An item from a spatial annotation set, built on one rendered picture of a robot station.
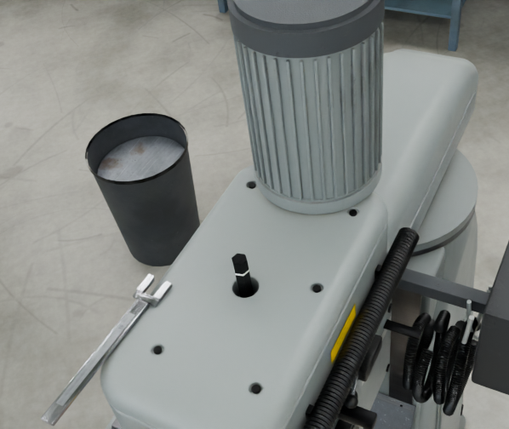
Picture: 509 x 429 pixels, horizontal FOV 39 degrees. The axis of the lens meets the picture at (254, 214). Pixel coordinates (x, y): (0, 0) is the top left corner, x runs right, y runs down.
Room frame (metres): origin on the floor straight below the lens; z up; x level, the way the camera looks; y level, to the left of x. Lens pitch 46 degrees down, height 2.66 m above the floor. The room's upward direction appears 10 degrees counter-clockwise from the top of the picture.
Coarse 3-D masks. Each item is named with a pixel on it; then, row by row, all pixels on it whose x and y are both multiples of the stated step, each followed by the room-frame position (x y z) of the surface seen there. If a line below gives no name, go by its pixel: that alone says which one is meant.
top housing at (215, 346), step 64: (256, 192) 0.80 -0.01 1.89; (192, 256) 0.69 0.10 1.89; (256, 256) 0.67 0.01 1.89; (320, 256) 0.65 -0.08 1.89; (384, 256) 0.71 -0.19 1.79; (192, 320) 0.58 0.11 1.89; (256, 320) 0.56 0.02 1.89; (320, 320) 0.55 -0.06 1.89; (128, 384) 0.50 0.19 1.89; (192, 384) 0.48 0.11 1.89; (256, 384) 0.47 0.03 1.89; (320, 384) 0.51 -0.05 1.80
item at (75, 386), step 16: (144, 288) 0.64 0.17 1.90; (160, 288) 0.64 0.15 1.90; (144, 304) 0.62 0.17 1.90; (128, 320) 0.59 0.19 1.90; (112, 336) 0.57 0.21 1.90; (96, 352) 0.55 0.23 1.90; (96, 368) 0.53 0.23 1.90; (80, 384) 0.51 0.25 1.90; (64, 400) 0.49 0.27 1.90; (48, 416) 0.47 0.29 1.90
